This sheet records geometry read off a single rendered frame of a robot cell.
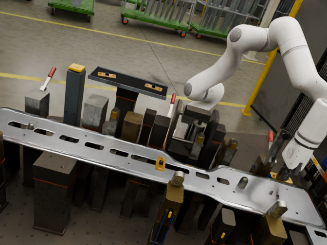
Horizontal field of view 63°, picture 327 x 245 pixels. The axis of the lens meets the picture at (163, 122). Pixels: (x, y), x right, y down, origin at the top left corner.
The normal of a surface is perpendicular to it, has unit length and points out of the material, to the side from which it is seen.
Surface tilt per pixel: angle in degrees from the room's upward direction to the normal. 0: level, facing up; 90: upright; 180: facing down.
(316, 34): 90
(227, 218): 0
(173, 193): 0
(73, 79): 90
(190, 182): 0
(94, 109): 90
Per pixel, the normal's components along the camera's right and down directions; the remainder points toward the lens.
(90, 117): -0.11, 0.50
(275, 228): 0.25, -0.83
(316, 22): -0.94, -0.09
